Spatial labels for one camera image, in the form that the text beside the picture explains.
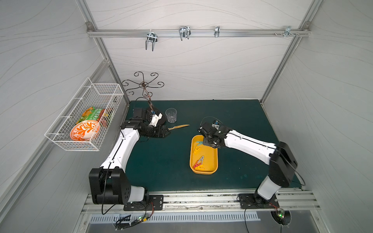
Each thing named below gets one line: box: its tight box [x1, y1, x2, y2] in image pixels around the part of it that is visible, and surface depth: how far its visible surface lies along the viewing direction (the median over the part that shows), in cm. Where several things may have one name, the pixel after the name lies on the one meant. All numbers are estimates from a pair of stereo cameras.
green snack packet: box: [75, 106, 106, 125], surface depth 68 cm
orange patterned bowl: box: [70, 119, 101, 142], surface depth 64 cm
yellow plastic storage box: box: [189, 134, 219, 175], surface depth 89 cm
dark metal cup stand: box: [121, 71, 165, 111], surface depth 89 cm
